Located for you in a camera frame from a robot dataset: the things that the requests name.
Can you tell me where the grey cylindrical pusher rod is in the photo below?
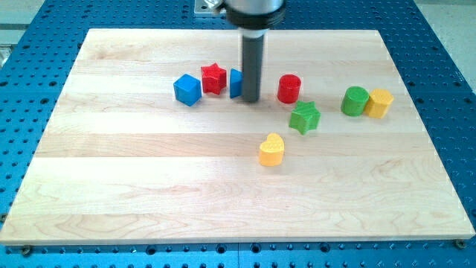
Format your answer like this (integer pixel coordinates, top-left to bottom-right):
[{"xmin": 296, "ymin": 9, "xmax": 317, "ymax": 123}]
[{"xmin": 242, "ymin": 36, "xmax": 264, "ymax": 103}]

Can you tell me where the red star block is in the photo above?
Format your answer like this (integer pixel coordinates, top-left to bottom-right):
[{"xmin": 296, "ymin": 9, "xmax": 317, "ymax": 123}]
[{"xmin": 201, "ymin": 63, "xmax": 227, "ymax": 95}]

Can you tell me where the blue cube block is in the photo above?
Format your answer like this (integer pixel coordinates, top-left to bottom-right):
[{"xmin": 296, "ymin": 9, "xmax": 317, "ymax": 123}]
[{"xmin": 173, "ymin": 74, "xmax": 202, "ymax": 106}]

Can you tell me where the green star block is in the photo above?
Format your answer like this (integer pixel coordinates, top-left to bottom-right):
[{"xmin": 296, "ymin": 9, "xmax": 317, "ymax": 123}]
[{"xmin": 289, "ymin": 100, "xmax": 321, "ymax": 135}]

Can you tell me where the blue triangular block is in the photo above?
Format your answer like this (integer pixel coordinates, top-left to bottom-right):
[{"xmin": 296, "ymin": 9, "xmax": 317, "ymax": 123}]
[{"xmin": 229, "ymin": 68, "xmax": 242, "ymax": 98}]

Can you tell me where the red cylinder block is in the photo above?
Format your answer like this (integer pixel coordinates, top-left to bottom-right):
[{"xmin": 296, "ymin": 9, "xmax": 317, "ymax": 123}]
[{"xmin": 277, "ymin": 74, "xmax": 301, "ymax": 103}]

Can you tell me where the yellow heart block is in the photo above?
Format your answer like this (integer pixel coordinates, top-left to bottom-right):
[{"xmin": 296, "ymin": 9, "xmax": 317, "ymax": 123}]
[{"xmin": 259, "ymin": 133, "xmax": 285, "ymax": 167}]

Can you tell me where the green cylinder block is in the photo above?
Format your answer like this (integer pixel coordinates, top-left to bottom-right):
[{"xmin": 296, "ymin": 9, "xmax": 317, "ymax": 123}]
[{"xmin": 341, "ymin": 86, "xmax": 369, "ymax": 117}]

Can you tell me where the yellow hexagon block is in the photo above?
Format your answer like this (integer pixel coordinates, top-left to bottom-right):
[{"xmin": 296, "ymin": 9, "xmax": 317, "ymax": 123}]
[{"xmin": 364, "ymin": 89, "xmax": 394, "ymax": 119}]

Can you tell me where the light wooden board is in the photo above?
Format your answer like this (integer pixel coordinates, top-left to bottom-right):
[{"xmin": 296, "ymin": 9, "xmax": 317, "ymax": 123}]
[{"xmin": 1, "ymin": 28, "xmax": 475, "ymax": 246}]

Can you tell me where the board clamp screw right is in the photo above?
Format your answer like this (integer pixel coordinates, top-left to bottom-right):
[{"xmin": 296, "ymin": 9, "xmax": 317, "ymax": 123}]
[{"xmin": 454, "ymin": 240, "xmax": 466, "ymax": 249}]

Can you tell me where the board clamp screw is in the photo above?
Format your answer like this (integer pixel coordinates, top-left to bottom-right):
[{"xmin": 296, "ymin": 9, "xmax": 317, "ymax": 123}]
[
  {"xmin": 19, "ymin": 245, "xmax": 33, "ymax": 257},
  {"xmin": 454, "ymin": 240, "xmax": 466, "ymax": 249}
]

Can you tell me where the board clamp screw left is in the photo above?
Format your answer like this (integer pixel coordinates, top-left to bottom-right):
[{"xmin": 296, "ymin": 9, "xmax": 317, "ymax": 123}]
[{"xmin": 19, "ymin": 245, "xmax": 33, "ymax": 257}]

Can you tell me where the silver metal bracket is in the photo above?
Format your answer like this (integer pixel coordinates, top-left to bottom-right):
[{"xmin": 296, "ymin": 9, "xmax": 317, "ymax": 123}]
[{"xmin": 194, "ymin": 0, "xmax": 226, "ymax": 17}]

